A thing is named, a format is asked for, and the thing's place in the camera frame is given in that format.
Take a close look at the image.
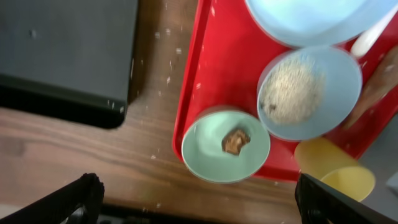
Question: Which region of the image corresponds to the light blue bowl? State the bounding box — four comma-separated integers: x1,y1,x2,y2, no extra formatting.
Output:
257,47,363,141

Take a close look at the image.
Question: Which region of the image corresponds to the red serving tray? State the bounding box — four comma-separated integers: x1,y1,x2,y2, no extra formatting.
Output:
172,1,397,182

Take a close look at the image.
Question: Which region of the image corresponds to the white rice pile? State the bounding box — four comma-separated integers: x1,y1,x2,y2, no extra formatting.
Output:
260,55,325,125

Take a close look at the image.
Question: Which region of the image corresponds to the brown food scrap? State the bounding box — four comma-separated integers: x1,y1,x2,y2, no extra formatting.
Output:
221,128,251,156

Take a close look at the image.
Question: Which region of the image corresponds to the mint green bowl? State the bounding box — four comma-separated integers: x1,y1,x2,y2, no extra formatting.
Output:
182,110,271,184

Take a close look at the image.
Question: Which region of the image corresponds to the black waste tray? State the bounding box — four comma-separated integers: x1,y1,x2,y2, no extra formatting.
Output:
1,0,139,129

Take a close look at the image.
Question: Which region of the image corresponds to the grey dishwasher rack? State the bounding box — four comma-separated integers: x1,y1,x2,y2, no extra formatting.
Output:
359,116,397,220

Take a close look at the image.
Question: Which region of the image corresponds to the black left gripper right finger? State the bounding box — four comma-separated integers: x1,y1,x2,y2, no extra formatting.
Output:
295,174,397,224

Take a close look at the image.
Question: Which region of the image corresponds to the brown carrot stick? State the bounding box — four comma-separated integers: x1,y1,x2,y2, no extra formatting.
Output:
343,46,397,129

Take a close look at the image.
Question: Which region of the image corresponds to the yellow plastic cup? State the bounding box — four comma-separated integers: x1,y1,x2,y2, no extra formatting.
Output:
294,138,376,202

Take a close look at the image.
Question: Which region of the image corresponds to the light blue plate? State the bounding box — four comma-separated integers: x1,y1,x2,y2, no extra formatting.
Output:
245,0,397,47

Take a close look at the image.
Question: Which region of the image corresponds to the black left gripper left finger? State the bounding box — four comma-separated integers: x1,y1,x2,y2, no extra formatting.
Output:
1,173,104,224

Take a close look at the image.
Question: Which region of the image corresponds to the white plastic spoon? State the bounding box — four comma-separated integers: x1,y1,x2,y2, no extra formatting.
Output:
350,4,397,58

